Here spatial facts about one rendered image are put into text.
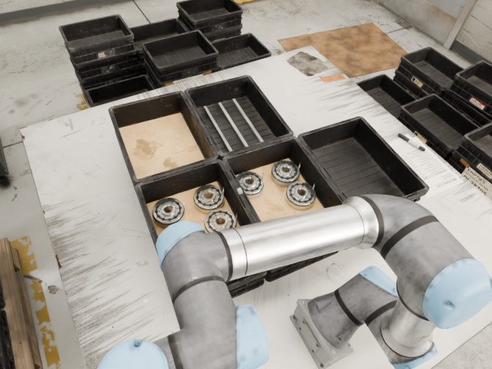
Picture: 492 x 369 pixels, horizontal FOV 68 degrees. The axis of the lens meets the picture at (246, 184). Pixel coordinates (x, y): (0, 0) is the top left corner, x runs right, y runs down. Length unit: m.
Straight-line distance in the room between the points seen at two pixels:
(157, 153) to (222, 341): 1.06
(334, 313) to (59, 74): 2.93
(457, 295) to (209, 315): 0.37
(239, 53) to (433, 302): 2.39
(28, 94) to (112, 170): 1.84
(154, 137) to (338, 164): 0.73
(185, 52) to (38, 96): 1.27
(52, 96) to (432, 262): 2.97
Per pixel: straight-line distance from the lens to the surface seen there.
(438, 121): 2.62
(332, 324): 1.09
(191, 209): 1.26
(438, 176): 1.78
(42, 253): 2.32
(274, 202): 1.28
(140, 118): 1.56
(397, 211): 0.68
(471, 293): 0.65
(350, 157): 1.49
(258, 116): 1.58
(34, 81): 3.45
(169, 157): 1.41
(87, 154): 1.68
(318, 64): 2.17
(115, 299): 1.29
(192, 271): 0.49
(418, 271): 0.65
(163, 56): 2.56
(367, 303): 1.06
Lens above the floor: 1.87
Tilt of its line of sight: 52 degrees down
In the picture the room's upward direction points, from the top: 5 degrees clockwise
